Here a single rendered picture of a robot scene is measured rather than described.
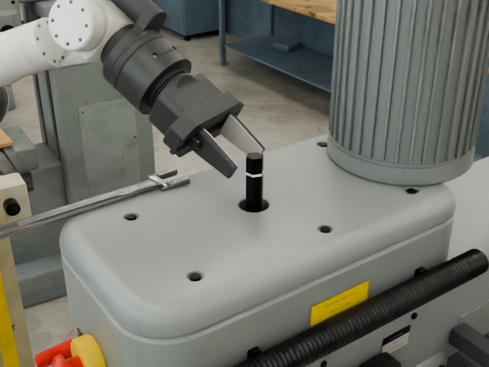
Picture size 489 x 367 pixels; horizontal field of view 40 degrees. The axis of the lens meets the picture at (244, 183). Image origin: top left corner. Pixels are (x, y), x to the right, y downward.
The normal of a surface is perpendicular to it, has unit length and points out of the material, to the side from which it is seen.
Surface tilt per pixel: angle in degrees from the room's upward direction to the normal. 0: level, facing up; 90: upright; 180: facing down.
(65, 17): 73
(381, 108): 90
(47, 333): 0
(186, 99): 30
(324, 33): 90
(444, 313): 90
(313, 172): 0
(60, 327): 0
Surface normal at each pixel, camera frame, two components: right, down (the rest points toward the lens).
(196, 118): 0.42, -0.63
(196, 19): 0.57, 0.39
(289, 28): -0.82, 0.27
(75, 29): -0.39, 0.15
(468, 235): 0.14, -0.77
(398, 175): -0.22, 0.46
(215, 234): 0.00, -0.88
